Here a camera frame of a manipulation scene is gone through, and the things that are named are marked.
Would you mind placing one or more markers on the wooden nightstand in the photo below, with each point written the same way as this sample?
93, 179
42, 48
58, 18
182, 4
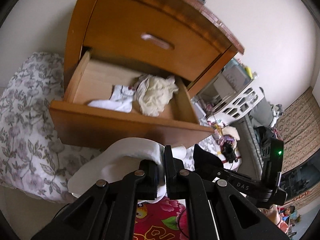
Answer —
190, 12

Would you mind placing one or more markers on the red parrot print blanket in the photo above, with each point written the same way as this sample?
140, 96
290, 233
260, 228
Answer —
163, 220

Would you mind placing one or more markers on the floral grey white quilt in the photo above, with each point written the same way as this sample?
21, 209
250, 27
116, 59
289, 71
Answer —
33, 158

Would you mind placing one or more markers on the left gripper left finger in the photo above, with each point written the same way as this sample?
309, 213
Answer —
106, 210

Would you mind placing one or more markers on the person's right hand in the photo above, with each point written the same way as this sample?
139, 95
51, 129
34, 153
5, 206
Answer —
272, 214

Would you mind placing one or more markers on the white cloth garment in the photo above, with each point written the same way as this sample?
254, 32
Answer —
120, 159

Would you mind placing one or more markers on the grey sofa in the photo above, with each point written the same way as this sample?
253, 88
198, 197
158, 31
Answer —
248, 131

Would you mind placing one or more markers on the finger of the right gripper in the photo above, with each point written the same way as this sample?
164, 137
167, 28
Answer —
206, 164

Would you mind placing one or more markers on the white hello kitty sock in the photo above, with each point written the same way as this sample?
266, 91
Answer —
121, 100

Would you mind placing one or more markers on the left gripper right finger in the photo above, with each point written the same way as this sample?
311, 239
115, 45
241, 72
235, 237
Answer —
216, 209

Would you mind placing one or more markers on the dark clothes on sofa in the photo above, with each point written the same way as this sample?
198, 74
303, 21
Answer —
265, 137

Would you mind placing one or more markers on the colourful clutter pile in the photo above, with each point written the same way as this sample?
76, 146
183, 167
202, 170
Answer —
227, 138

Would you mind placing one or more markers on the patterned brown curtain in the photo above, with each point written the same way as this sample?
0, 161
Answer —
299, 129

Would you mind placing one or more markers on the grey stuffed toy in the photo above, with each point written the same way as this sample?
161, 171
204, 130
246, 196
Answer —
277, 112

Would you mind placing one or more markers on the white lattice shelf rack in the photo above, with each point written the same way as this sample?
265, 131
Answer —
229, 96

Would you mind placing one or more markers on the cream sheer garment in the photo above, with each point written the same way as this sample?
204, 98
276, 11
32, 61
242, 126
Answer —
153, 93

